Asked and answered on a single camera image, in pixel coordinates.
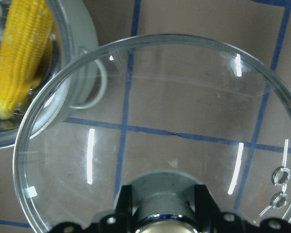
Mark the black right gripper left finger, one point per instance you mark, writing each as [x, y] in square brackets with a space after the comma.
[120, 219]

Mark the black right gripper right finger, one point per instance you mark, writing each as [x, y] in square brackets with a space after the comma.
[209, 217]

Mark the yellow corn cob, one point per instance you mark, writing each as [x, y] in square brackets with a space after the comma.
[25, 52]

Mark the glass pot lid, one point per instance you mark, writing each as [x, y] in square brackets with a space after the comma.
[178, 110]

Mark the pale green cooking pot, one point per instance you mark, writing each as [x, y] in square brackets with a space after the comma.
[73, 36]

